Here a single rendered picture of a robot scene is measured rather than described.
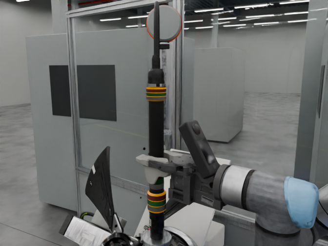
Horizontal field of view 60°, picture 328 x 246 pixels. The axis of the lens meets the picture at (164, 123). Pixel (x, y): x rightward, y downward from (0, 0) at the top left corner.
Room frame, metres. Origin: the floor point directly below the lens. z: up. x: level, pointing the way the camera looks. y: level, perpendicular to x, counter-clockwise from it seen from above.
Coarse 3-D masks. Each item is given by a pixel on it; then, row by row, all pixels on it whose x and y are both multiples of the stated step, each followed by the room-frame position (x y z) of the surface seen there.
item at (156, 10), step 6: (156, 6) 0.63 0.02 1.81; (156, 12) 0.62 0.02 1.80; (156, 18) 0.62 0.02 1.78; (156, 24) 0.62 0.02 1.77; (156, 30) 0.61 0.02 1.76; (156, 36) 0.61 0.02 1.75; (156, 42) 0.61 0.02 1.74; (156, 48) 0.61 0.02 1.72; (156, 54) 0.61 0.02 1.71; (156, 84) 0.70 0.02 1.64
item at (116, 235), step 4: (120, 232) 0.67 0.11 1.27; (108, 236) 0.67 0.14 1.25; (112, 236) 0.67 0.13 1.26; (116, 236) 0.66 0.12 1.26; (120, 236) 0.66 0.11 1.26; (124, 236) 0.65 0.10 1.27; (128, 236) 0.65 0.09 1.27; (132, 236) 0.68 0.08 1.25; (140, 236) 0.75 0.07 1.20; (104, 240) 0.67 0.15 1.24; (108, 240) 0.67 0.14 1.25; (112, 240) 0.67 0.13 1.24; (116, 240) 0.67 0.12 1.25; (120, 240) 0.66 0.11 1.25; (124, 240) 0.65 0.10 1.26; (128, 240) 0.64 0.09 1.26; (132, 240) 0.64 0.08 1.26; (136, 240) 0.66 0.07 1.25; (140, 240) 0.69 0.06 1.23; (104, 244) 0.66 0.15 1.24; (108, 244) 0.67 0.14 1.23; (112, 244) 0.66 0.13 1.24; (116, 244) 0.65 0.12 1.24; (120, 244) 0.65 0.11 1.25; (124, 244) 0.65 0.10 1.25; (128, 244) 0.64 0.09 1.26; (132, 244) 0.63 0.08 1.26; (136, 244) 0.64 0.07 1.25; (140, 244) 0.66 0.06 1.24
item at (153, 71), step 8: (152, 56) 0.62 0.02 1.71; (152, 64) 0.61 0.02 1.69; (152, 72) 0.60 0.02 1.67; (160, 72) 0.60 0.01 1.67; (152, 80) 0.60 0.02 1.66; (160, 80) 0.60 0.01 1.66; (152, 216) 0.60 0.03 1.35; (160, 216) 0.60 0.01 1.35; (152, 224) 0.60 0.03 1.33; (160, 224) 0.60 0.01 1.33; (152, 232) 0.60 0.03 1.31; (160, 232) 0.60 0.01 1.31
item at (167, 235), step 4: (164, 212) 0.64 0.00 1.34; (148, 232) 0.63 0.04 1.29; (164, 232) 0.63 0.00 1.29; (168, 232) 0.63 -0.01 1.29; (144, 236) 0.62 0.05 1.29; (148, 236) 0.62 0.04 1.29; (164, 236) 0.62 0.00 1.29; (168, 236) 0.62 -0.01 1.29; (144, 240) 0.60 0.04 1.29; (148, 240) 0.60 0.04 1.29; (152, 240) 0.60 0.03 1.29; (156, 240) 0.60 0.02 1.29; (160, 240) 0.60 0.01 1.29; (164, 240) 0.60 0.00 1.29; (168, 240) 0.60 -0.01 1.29; (144, 244) 0.60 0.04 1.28; (148, 244) 0.59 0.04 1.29; (152, 244) 0.59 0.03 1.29; (156, 244) 0.59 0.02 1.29; (160, 244) 0.59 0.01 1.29; (164, 244) 0.59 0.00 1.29; (168, 244) 0.59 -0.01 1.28
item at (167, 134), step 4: (164, 128) 1.29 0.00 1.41; (168, 128) 1.29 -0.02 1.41; (164, 132) 1.24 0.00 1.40; (168, 132) 1.24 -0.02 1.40; (164, 136) 1.19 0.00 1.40; (168, 136) 1.19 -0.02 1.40; (164, 140) 1.19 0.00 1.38; (168, 140) 1.19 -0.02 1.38; (168, 144) 1.19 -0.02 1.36; (168, 148) 1.19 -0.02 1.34
